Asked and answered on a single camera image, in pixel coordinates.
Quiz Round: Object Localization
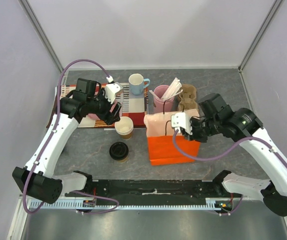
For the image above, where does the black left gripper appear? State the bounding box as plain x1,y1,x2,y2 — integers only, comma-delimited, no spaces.
87,87,122,126

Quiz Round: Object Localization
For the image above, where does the brown cardboard cup carrier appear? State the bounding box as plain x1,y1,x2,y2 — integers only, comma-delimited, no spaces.
177,84,198,112

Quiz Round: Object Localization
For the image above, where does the orange paper bag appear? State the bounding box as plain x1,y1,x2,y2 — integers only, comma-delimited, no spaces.
143,109,201,166

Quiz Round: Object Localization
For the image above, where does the black plastic cup lid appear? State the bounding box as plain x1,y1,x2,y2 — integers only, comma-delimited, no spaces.
109,141,129,160

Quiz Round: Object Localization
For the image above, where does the brown paper coffee cup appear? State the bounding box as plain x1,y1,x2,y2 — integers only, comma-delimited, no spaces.
115,157,128,163

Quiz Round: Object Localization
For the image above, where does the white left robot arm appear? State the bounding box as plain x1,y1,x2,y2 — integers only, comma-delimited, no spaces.
12,78,123,204

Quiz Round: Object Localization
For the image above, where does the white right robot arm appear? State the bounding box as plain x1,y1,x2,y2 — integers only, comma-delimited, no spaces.
171,93,287,217

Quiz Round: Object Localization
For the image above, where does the pink polka dot plate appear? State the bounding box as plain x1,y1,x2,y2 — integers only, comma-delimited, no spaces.
87,104,116,121

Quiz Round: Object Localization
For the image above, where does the stack of paper cups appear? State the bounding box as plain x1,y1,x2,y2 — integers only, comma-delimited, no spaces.
114,116,134,140

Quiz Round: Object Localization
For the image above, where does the colourful patchwork placemat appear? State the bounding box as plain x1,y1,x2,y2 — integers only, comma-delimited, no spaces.
45,84,150,130

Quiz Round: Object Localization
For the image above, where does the light blue mug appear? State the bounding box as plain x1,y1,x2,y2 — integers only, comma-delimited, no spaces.
128,73,151,96

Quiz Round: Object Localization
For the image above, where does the pink utensil holder cup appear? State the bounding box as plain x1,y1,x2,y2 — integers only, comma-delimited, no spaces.
153,85,175,114

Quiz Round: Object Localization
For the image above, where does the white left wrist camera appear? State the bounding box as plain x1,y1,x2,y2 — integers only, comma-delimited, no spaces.
104,82,123,104

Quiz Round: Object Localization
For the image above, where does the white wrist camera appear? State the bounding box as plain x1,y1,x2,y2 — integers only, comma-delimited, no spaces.
170,112,192,136
104,82,123,104

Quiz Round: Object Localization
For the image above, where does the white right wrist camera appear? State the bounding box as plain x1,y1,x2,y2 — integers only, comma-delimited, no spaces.
170,112,192,136

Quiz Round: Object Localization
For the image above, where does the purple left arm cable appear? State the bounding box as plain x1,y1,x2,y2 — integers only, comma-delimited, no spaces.
20,59,121,216

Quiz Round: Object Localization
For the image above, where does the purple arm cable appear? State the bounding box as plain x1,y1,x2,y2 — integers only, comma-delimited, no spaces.
172,128,287,217
20,59,121,216

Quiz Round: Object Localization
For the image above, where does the grey cable duct rail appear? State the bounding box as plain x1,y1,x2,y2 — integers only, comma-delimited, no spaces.
41,198,222,211

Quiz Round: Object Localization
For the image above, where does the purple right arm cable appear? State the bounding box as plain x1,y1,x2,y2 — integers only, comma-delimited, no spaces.
172,128,287,217

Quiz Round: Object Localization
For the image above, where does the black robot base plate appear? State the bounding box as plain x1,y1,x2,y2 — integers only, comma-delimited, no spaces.
82,179,241,204

